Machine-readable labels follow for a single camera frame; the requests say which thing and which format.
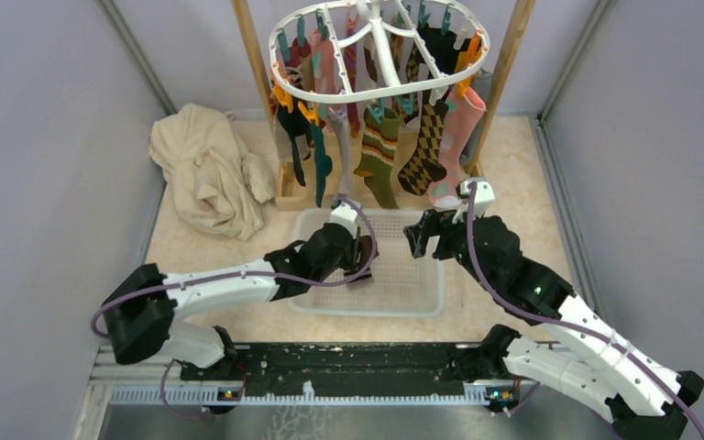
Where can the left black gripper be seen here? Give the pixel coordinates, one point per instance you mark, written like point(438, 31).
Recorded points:
point(353, 259)

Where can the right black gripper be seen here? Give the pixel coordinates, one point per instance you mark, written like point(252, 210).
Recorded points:
point(433, 223)

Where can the wooden hanger rack frame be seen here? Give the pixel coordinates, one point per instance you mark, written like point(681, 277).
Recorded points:
point(386, 105)

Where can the green striped sock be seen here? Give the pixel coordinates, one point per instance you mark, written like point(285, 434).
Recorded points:
point(380, 138)

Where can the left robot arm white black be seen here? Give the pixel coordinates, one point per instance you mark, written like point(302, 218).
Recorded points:
point(147, 315)

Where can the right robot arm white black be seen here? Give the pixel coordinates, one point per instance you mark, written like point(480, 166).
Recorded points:
point(638, 397)

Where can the white oval clip hanger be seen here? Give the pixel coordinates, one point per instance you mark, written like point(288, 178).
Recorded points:
point(345, 23)

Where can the white plastic mesh basket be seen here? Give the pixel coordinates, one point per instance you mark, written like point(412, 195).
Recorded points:
point(401, 286)

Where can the brown yellow argyle sock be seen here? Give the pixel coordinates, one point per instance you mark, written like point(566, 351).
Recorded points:
point(423, 167)

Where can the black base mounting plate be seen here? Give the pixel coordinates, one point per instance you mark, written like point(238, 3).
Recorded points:
point(398, 370)

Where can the dark teal sock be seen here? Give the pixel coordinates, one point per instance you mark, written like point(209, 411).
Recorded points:
point(322, 162)

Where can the pink sock with green patches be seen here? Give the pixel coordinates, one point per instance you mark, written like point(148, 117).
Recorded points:
point(464, 112)

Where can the grey sock with red stripes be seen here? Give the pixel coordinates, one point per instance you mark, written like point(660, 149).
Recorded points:
point(339, 123)

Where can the black sock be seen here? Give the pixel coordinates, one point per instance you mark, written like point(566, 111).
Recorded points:
point(290, 139)

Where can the beige crumpled cloth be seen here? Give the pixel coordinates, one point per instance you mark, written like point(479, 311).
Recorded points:
point(218, 184)

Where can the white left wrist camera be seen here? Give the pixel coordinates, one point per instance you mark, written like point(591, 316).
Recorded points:
point(346, 214)

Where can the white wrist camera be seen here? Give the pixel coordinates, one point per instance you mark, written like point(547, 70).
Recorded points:
point(346, 214)
point(475, 193)

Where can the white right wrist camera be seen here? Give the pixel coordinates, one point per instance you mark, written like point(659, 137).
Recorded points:
point(475, 193)

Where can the aluminium rail frame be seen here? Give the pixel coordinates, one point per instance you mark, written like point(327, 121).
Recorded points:
point(157, 381)

